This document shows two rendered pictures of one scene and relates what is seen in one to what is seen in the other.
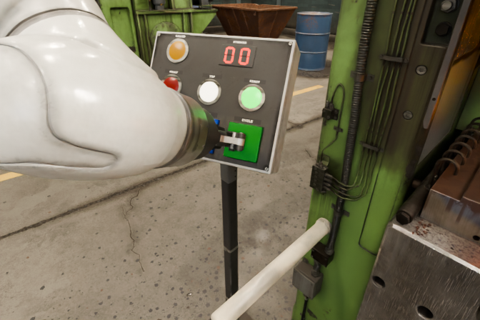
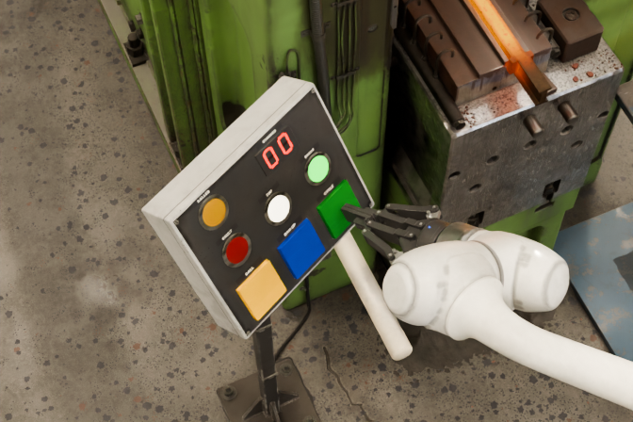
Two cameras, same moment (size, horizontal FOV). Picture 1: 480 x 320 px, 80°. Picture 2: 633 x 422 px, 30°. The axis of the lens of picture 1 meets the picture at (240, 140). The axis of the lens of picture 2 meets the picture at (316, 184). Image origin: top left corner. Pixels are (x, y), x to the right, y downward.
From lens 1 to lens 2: 1.76 m
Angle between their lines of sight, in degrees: 56
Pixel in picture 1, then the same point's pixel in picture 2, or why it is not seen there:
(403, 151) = (378, 54)
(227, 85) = (289, 183)
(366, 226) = (359, 135)
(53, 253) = not seen: outside the picture
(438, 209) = (466, 93)
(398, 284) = (470, 162)
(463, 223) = (484, 88)
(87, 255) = not seen: outside the picture
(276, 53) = (308, 110)
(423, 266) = (484, 137)
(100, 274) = not seen: outside the picture
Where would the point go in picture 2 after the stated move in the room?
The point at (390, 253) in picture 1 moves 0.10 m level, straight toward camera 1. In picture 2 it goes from (460, 152) to (492, 188)
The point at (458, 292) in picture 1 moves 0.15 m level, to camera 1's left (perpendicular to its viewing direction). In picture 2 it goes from (509, 131) to (490, 194)
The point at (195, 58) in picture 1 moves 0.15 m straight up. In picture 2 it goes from (237, 197) to (231, 145)
